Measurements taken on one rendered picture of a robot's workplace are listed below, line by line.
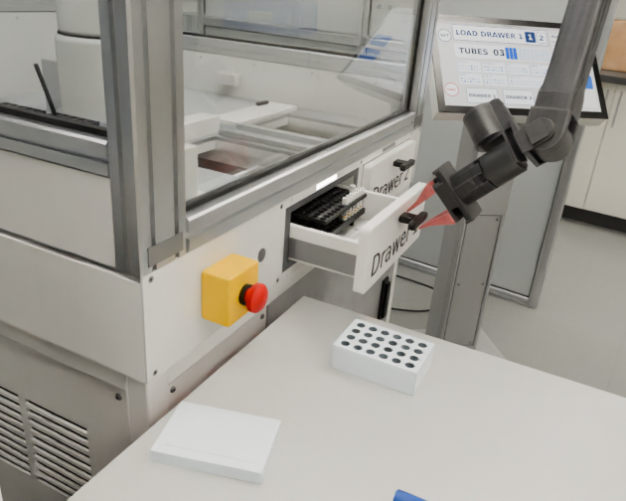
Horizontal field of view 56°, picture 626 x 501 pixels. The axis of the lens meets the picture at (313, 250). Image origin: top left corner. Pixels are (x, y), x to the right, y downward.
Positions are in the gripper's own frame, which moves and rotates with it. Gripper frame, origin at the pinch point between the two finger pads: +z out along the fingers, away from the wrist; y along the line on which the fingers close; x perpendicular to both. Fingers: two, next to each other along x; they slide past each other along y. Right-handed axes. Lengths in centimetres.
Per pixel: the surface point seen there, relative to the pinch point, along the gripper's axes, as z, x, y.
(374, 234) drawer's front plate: 0.2, 15.9, 2.4
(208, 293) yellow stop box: 12.0, 39.9, 8.6
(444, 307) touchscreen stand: 49, -86, -37
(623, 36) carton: -30, -316, 4
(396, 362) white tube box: 2.2, 27.4, -13.5
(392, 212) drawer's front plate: -0.5, 7.8, 3.3
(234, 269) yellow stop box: 8.3, 37.2, 9.2
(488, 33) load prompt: -10, -89, 28
